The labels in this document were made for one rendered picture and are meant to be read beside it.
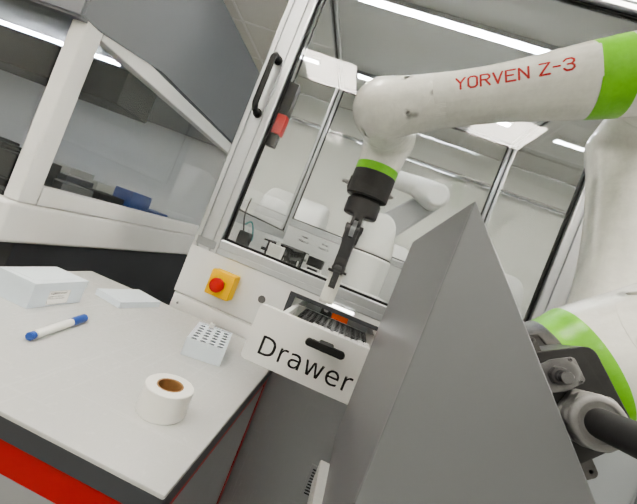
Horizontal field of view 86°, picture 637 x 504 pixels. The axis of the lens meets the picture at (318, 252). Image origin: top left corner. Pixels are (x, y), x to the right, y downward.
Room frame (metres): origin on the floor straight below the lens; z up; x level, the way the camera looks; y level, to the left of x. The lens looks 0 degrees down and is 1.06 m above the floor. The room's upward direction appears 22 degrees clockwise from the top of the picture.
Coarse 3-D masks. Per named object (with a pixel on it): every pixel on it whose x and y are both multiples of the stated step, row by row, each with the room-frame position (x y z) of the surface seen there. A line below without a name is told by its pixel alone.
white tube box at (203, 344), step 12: (204, 324) 0.82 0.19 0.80; (192, 336) 0.72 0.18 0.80; (204, 336) 0.75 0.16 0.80; (216, 336) 0.79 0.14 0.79; (228, 336) 0.81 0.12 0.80; (192, 348) 0.71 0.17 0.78; (204, 348) 0.71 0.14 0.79; (216, 348) 0.71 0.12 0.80; (204, 360) 0.71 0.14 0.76; (216, 360) 0.71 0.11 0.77
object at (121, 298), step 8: (104, 288) 0.86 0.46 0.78; (104, 296) 0.83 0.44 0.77; (112, 296) 0.83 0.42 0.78; (120, 296) 0.85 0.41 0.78; (128, 296) 0.87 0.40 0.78; (136, 296) 0.89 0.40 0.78; (144, 296) 0.92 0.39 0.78; (112, 304) 0.82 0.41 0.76; (120, 304) 0.81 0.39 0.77; (128, 304) 0.83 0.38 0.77; (136, 304) 0.86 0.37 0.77; (144, 304) 0.88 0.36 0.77; (152, 304) 0.90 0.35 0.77
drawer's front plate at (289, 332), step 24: (264, 312) 0.65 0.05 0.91; (288, 336) 0.65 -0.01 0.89; (312, 336) 0.64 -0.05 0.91; (336, 336) 0.64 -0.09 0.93; (264, 360) 0.65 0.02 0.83; (312, 360) 0.64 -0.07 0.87; (336, 360) 0.63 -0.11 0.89; (360, 360) 0.63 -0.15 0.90; (312, 384) 0.64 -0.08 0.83; (336, 384) 0.63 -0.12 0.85
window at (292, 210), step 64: (384, 0) 0.99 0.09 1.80; (448, 0) 0.97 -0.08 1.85; (512, 0) 0.95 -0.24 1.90; (320, 64) 1.00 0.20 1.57; (384, 64) 0.98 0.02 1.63; (448, 64) 0.96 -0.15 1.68; (320, 128) 0.99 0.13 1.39; (448, 128) 0.95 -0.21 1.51; (512, 128) 0.93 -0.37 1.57; (576, 128) 0.92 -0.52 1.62; (256, 192) 1.00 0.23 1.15; (320, 192) 0.98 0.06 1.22; (448, 192) 0.95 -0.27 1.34; (512, 192) 0.93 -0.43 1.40; (320, 256) 0.98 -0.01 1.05; (384, 256) 0.96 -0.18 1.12; (512, 256) 0.92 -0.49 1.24
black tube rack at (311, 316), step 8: (304, 312) 0.89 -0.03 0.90; (312, 312) 0.94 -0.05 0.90; (312, 320) 0.83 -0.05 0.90; (320, 320) 0.87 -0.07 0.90; (328, 320) 0.91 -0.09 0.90; (328, 328) 0.82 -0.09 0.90; (336, 328) 0.85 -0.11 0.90; (344, 328) 0.89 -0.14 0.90; (352, 328) 0.93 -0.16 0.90; (344, 336) 0.80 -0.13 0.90; (352, 336) 0.83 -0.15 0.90; (360, 336) 0.87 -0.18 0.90
